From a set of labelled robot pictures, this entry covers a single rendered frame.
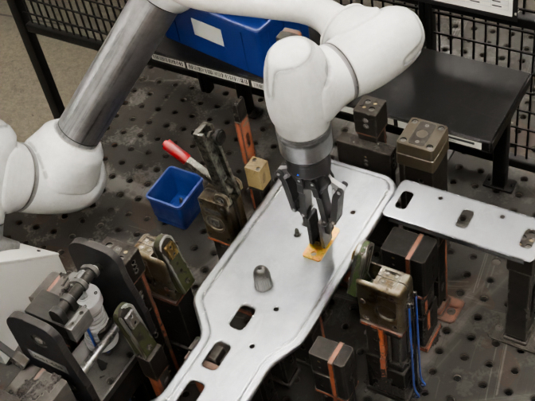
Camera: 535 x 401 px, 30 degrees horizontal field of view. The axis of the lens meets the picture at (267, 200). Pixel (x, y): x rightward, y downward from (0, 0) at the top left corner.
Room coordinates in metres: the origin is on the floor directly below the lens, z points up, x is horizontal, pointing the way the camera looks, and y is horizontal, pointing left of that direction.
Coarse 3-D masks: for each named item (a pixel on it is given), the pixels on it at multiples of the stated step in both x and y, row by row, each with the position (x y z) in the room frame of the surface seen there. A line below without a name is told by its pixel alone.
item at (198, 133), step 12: (192, 132) 1.32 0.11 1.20; (204, 132) 1.31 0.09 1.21; (216, 132) 1.29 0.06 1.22; (204, 144) 1.29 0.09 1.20; (216, 144) 1.28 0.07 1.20; (204, 156) 1.30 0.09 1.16; (216, 156) 1.31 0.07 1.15; (216, 168) 1.29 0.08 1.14; (228, 168) 1.31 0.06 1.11; (216, 180) 1.29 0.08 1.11; (228, 180) 1.31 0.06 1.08
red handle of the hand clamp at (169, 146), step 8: (168, 144) 1.36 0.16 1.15; (176, 144) 1.37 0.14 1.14; (168, 152) 1.36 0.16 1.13; (176, 152) 1.35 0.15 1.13; (184, 152) 1.35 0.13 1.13; (184, 160) 1.34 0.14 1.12; (192, 160) 1.34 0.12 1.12; (192, 168) 1.33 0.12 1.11; (200, 168) 1.33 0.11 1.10; (208, 176) 1.32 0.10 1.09
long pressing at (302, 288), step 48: (384, 192) 1.27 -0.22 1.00; (240, 240) 1.22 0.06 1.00; (288, 240) 1.20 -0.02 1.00; (336, 240) 1.18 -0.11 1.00; (240, 288) 1.11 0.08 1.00; (288, 288) 1.09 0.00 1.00; (336, 288) 1.08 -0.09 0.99; (240, 336) 1.01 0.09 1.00; (288, 336) 0.99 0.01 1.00; (240, 384) 0.92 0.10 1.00
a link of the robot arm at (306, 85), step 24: (288, 48) 1.18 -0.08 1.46; (312, 48) 1.17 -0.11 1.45; (336, 48) 1.21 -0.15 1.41; (264, 72) 1.18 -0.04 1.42; (288, 72) 1.14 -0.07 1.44; (312, 72) 1.14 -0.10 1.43; (336, 72) 1.17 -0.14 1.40; (264, 96) 1.18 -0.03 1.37; (288, 96) 1.13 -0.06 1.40; (312, 96) 1.13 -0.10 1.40; (336, 96) 1.15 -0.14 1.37; (288, 120) 1.13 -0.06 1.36; (312, 120) 1.13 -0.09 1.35
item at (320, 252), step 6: (336, 228) 1.20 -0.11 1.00; (336, 234) 1.19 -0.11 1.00; (318, 240) 1.18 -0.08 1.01; (330, 240) 1.18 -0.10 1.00; (312, 246) 1.17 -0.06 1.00; (318, 246) 1.17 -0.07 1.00; (306, 252) 1.16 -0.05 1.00; (312, 252) 1.16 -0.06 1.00; (318, 252) 1.16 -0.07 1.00; (324, 252) 1.15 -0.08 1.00; (312, 258) 1.15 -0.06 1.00; (318, 258) 1.14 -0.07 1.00
